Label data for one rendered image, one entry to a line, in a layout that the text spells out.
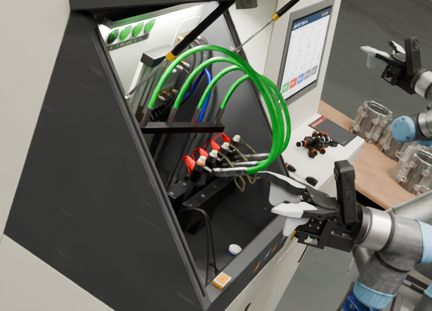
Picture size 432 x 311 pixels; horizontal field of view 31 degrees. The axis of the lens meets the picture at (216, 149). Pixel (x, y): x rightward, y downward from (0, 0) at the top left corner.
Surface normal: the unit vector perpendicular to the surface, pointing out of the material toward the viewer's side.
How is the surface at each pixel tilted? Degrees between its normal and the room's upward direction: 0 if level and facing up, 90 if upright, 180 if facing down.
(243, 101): 90
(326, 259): 0
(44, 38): 90
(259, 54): 90
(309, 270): 0
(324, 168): 0
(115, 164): 90
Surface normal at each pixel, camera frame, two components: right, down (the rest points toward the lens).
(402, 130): -0.69, 0.09
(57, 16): -0.43, 0.28
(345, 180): 0.12, 0.38
